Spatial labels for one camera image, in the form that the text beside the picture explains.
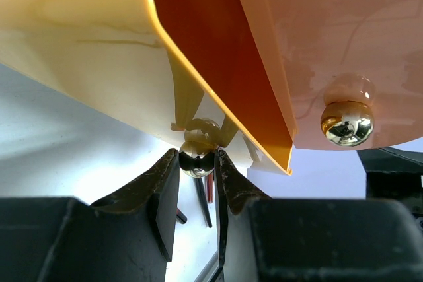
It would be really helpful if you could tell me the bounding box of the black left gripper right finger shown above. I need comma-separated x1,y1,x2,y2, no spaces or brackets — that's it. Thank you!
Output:
214,150,422,281

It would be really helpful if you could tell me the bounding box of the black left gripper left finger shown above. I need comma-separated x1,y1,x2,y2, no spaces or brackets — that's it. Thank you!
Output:
1,149,179,281

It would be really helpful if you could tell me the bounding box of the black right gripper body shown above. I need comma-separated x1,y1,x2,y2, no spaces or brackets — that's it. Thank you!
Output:
358,147,422,216

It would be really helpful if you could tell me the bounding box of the orange organizer drawer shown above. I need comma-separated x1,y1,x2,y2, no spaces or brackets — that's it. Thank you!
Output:
227,0,423,151

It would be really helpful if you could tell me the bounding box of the yellow organizer drawer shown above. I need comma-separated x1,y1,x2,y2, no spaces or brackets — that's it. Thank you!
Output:
1,0,293,174

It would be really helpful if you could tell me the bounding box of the slim black makeup brush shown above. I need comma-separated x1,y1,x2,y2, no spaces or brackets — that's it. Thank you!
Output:
194,178,212,228

